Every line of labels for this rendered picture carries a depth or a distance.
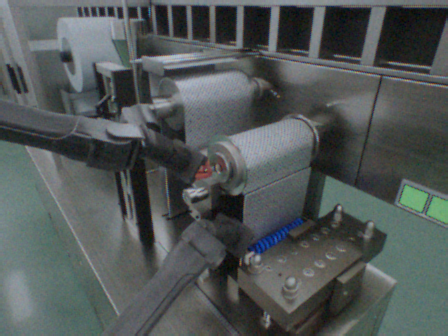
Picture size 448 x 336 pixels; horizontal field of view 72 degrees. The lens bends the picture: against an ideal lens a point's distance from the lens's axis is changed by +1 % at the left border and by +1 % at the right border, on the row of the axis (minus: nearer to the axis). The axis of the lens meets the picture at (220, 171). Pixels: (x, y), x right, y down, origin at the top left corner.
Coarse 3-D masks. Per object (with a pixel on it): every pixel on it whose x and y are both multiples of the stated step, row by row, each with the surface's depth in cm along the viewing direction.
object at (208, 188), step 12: (204, 180) 75; (216, 180) 75; (204, 192) 74; (216, 192) 75; (192, 204) 78; (204, 204) 78; (216, 204) 77; (204, 216) 76; (216, 216) 80; (204, 276) 86
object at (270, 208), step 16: (288, 176) 78; (304, 176) 82; (256, 192) 72; (272, 192) 76; (288, 192) 81; (304, 192) 86; (256, 208) 75; (272, 208) 79; (288, 208) 84; (256, 224) 78; (272, 224) 83; (288, 224) 88; (256, 240) 81
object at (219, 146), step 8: (216, 144) 71; (224, 144) 69; (224, 152) 69; (232, 152) 67; (208, 160) 76; (232, 160) 68; (232, 168) 68; (240, 168) 67; (232, 176) 69; (240, 176) 68; (224, 184) 73; (232, 184) 70
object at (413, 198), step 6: (408, 186) 72; (408, 192) 72; (414, 192) 71; (420, 192) 70; (402, 198) 74; (408, 198) 72; (414, 198) 71; (420, 198) 70; (426, 198) 69; (408, 204) 73; (414, 204) 72; (420, 204) 71; (420, 210) 71
